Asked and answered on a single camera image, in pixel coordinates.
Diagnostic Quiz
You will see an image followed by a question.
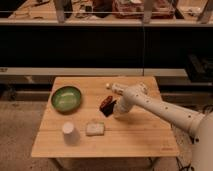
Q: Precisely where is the green bowl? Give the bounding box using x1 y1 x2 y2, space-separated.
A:
51 86 82 113

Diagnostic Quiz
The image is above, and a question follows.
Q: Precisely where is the black eraser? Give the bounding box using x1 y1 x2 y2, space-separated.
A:
101 101 116 117

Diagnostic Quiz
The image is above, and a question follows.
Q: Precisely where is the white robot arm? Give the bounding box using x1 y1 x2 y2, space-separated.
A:
111 83 213 171

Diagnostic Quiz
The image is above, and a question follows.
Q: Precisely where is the beige sponge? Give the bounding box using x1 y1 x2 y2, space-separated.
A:
86 122 105 136

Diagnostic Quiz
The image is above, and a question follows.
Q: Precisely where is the wooden table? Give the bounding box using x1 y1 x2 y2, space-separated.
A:
31 76 179 158

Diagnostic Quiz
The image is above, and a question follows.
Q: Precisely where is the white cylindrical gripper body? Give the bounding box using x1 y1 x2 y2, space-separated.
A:
113 99 128 119

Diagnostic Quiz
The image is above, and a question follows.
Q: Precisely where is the white paper cup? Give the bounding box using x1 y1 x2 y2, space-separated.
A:
62 122 80 145

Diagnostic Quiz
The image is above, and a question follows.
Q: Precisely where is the white plastic bottle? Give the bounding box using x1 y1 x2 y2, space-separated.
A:
106 83 127 95

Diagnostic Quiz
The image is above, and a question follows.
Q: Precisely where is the black cable on floor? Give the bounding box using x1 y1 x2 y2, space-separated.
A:
176 156 193 171

